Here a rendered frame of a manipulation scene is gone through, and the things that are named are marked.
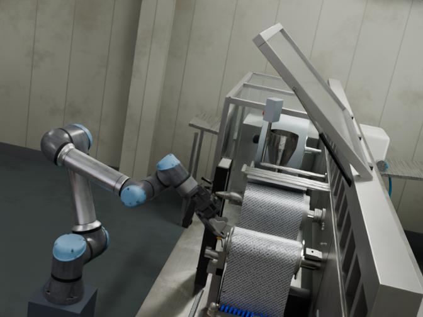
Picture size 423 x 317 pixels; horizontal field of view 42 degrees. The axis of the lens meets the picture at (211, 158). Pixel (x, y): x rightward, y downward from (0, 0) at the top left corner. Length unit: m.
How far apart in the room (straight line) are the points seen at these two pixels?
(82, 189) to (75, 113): 3.91
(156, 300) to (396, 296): 1.35
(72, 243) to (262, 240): 0.71
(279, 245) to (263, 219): 0.22
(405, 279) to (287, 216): 1.09
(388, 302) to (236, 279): 1.00
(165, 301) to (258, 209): 0.53
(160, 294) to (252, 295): 0.45
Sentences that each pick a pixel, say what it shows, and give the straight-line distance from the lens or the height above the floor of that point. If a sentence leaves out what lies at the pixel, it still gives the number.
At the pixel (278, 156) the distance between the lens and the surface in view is 2.62.
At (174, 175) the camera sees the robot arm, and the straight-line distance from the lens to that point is 1.98.
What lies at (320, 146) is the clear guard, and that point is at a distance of 2.92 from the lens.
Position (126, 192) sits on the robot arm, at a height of 1.41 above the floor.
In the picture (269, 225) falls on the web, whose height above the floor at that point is 1.28.
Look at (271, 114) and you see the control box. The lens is 2.42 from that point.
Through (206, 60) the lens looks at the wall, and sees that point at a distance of 5.64.
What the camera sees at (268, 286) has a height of 1.15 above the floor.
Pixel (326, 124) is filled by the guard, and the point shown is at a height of 1.79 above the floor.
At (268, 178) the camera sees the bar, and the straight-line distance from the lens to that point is 2.20.
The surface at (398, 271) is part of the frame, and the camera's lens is 1.17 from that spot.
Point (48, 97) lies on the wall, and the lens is 6.18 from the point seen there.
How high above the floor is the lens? 2.12
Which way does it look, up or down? 17 degrees down
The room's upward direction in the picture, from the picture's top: 10 degrees clockwise
